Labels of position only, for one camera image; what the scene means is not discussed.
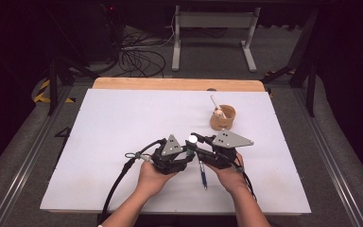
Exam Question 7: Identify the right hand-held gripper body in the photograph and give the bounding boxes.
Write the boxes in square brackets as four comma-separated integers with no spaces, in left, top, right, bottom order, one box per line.
[201,130,255,169]

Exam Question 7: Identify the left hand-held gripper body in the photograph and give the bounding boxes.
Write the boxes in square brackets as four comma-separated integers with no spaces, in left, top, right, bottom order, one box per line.
[150,134,191,175]

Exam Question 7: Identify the blue pen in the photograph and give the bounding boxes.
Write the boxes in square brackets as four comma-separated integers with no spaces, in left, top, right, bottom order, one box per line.
[199,160,208,191]

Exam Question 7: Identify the tan pen holder with figure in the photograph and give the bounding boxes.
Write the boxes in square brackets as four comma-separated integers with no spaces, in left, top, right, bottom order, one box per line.
[209,104,236,131]

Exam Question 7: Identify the white pen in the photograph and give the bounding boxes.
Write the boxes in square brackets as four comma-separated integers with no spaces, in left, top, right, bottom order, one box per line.
[210,95,227,119]

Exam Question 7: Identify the person's left hand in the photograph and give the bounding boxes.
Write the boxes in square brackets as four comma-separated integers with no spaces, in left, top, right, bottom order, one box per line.
[136,160,179,197]

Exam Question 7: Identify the person's right hand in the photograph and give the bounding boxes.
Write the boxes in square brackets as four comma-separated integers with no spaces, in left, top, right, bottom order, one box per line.
[206,152,250,195]

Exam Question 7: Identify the wooden table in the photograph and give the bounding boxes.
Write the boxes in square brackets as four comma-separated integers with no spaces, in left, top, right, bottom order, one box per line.
[92,77,267,93]

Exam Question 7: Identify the white table sheet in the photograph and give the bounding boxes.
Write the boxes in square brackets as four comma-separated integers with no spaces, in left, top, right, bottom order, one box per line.
[40,88,312,216]

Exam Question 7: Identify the black metal stand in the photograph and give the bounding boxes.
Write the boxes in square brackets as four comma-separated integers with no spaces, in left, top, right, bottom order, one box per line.
[261,9,318,118]
[47,56,99,116]

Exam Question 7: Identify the white metal stand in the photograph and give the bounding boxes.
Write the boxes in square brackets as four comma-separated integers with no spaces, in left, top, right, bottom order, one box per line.
[171,5,262,73]

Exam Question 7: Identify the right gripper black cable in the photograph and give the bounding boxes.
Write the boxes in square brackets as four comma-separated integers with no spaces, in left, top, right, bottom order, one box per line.
[234,157,258,202]

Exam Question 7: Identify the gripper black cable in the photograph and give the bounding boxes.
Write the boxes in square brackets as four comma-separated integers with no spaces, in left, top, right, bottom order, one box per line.
[234,157,258,202]
[97,138,168,225]

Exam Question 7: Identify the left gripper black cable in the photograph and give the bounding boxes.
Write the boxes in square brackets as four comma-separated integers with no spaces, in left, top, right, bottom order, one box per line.
[97,138,168,225]

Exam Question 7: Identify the white floor cable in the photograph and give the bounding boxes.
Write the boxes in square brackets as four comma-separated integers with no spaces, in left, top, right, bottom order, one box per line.
[124,13,176,49]

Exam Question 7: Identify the black floor cables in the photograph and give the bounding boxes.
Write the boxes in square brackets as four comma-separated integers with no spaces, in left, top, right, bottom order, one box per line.
[112,31,167,79]

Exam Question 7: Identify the metal floor rail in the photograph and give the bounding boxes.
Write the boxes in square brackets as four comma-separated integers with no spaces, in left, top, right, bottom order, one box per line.
[0,84,74,227]
[292,88,363,227]

